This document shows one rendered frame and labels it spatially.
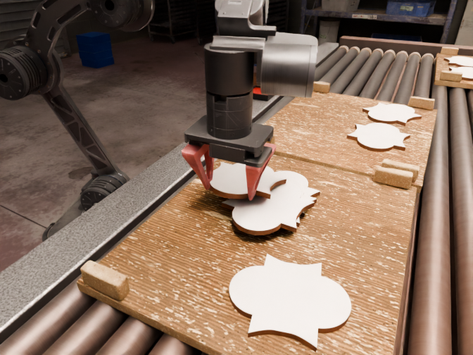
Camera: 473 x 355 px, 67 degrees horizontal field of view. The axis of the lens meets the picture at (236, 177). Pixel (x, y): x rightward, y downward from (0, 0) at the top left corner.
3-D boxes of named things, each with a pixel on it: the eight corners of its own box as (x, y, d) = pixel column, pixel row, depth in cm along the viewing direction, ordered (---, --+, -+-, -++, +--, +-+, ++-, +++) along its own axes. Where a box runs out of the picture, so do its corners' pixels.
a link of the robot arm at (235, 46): (210, 29, 43) (197, 40, 38) (268, 32, 42) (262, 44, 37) (212, 86, 47) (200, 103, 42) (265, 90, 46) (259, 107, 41)
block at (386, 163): (378, 175, 64) (381, 161, 62) (380, 170, 65) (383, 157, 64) (415, 184, 61) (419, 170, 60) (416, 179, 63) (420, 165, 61)
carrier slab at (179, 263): (78, 290, 44) (74, 281, 43) (233, 151, 75) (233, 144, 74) (378, 439, 30) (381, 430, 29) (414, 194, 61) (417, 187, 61)
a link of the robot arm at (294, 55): (232, 47, 51) (226, -12, 44) (314, 52, 49) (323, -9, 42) (215, 110, 45) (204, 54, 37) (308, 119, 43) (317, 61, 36)
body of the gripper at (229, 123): (205, 126, 51) (203, 75, 47) (274, 139, 48) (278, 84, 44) (183, 146, 46) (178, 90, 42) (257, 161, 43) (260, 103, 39)
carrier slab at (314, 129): (240, 148, 76) (240, 141, 75) (305, 94, 107) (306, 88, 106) (419, 194, 62) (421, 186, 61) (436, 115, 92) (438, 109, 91)
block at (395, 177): (371, 182, 62) (375, 168, 60) (374, 177, 63) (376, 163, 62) (409, 191, 60) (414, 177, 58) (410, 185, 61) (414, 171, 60)
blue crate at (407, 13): (384, 14, 456) (386, 1, 448) (393, 11, 482) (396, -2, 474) (426, 17, 431) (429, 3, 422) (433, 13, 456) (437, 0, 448)
